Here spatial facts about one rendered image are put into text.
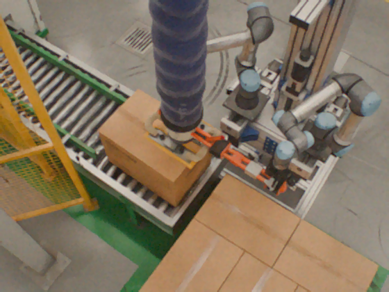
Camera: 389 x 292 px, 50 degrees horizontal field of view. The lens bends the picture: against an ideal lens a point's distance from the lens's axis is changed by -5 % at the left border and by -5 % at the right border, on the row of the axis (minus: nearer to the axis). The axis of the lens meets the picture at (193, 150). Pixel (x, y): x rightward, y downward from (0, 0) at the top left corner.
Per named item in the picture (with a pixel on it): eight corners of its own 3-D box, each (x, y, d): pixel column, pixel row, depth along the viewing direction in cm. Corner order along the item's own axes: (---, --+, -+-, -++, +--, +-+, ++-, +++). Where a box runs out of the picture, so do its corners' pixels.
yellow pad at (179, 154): (143, 137, 251) (142, 133, 247) (154, 125, 255) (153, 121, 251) (190, 169, 241) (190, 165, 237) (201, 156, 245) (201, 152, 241)
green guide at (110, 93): (-1, 31, 370) (-4, 24, 362) (7, 24, 374) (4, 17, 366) (136, 114, 326) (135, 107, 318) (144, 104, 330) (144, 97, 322)
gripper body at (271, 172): (271, 163, 220) (276, 151, 209) (286, 172, 217) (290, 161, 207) (263, 174, 217) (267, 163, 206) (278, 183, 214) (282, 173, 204)
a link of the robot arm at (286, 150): (299, 149, 192) (285, 158, 190) (294, 160, 202) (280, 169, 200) (289, 135, 195) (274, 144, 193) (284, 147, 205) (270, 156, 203)
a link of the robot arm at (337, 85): (349, 59, 206) (269, 113, 202) (365, 74, 201) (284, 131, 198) (346, 71, 216) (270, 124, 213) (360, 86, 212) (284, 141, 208)
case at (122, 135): (108, 160, 308) (97, 130, 273) (144, 121, 324) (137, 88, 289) (176, 207, 291) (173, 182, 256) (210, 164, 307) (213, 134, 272)
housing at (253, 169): (244, 172, 229) (244, 169, 225) (251, 163, 232) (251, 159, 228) (255, 180, 227) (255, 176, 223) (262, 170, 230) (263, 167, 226)
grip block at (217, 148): (207, 152, 235) (208, 147, 230) (218, 140, 239) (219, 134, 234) (220, 160, 233) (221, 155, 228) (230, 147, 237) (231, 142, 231)
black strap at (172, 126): (151, 117, 231) (151, 112, 227) (178, 88, 240) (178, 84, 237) (185, 139, 225) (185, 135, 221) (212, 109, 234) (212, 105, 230)
